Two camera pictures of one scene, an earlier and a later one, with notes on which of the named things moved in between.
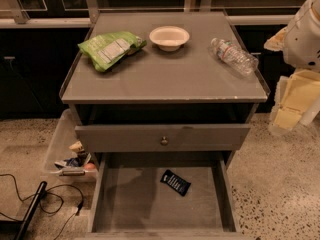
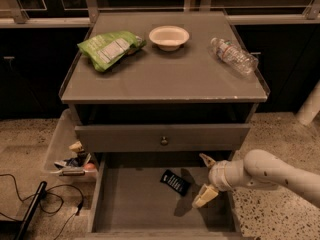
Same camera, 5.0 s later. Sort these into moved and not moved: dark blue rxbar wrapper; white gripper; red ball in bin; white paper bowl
Moved: white gripper
Not moved: red ball in bin; dark blue rxbar wrapper; white paper bowl
